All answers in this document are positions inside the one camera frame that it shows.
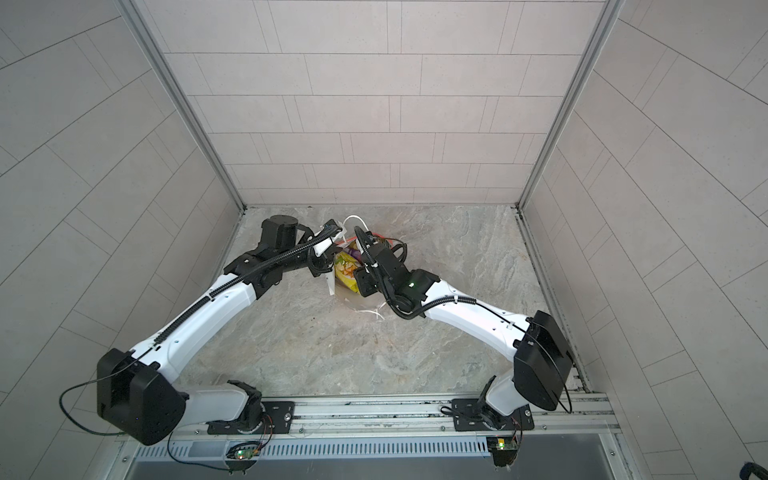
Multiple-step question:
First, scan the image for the red paper gift bag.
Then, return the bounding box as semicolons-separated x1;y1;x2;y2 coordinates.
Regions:
324;215;388;319

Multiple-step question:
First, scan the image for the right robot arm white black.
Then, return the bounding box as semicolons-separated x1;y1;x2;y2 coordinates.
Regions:
355;227;574;430

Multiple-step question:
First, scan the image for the right green circuit board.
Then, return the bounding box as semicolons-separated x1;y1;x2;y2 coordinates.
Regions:
486;436;520;468

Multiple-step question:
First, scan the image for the yellow green snack packet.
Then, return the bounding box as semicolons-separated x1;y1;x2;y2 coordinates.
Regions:
334;251;361;293

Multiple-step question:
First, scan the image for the left green circuit board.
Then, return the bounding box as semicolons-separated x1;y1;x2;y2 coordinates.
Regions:
224;441;263;473

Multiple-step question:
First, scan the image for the left black cable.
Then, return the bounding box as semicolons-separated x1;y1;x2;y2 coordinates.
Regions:
166;428;232;472

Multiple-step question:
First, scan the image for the aluminium mounting rail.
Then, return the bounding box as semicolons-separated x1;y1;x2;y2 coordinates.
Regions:
119;392;622;442

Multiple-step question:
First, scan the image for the green circuit board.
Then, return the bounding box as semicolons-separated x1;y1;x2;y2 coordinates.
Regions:
224;441;263;473
486;436;520;468

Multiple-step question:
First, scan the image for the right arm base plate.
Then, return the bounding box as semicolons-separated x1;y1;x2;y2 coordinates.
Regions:
441;398;535;432

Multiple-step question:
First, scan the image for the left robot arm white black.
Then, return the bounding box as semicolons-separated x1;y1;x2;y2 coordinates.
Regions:
96;215;343;446

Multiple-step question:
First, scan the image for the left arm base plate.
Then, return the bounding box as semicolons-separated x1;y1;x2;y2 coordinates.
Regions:
207;401;295;435

